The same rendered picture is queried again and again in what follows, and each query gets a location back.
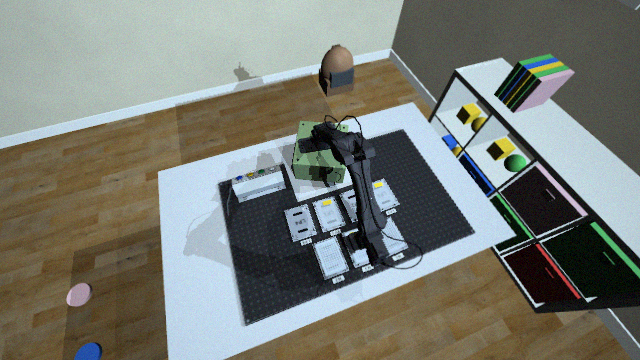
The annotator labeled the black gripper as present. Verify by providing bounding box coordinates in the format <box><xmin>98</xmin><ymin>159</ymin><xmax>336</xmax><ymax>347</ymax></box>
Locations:
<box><xmin>344</xmin><ymin>231</ymin><xmax>360</xmax><ymax>254</ymax></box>

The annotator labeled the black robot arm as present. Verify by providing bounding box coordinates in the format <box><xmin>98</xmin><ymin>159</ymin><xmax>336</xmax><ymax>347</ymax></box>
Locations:
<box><xmin>298</xmin><ymin>121</ymin><xmax>390</xmax><ymax>267</ymax></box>

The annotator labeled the white lid park plate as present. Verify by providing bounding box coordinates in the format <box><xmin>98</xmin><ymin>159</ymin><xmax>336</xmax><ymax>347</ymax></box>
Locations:
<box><xmin>339</xmin><ymin>189</ymin><xmax>358</xmax><ymax>223</ymax></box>

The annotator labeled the white control panel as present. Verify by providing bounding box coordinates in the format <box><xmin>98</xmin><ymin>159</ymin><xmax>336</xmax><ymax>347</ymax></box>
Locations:
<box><xmin>227</xmin><ymin>165</ymin><xmax>286</xmax><ymax>216</ymax></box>

